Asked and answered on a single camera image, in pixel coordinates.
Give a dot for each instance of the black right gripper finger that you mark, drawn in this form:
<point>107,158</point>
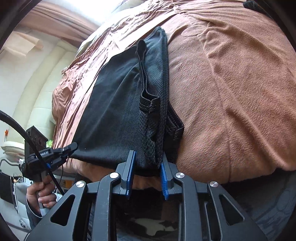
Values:
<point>69,149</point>

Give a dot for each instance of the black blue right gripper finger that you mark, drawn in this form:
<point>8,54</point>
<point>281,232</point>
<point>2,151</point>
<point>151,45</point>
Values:
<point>206,210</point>
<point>69,218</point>

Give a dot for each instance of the black mesh shorts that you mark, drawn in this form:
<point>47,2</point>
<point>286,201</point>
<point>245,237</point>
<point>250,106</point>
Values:
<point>129,109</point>

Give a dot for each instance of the dark folded clothes pile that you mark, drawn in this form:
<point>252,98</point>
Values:
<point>252,5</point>

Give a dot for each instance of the person's left hand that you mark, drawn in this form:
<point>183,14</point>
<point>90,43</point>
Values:
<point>41,193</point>

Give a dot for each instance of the cream leather headboard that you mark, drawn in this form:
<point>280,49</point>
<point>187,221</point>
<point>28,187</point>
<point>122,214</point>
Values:
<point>27,83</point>

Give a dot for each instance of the pinkish brown curtain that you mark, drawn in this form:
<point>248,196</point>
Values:
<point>59,22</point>

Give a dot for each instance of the pale green bed sheet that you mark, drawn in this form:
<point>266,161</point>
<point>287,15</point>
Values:
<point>122,11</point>

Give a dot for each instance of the brown terry bed blanket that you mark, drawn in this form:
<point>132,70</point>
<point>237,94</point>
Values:
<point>232,83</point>

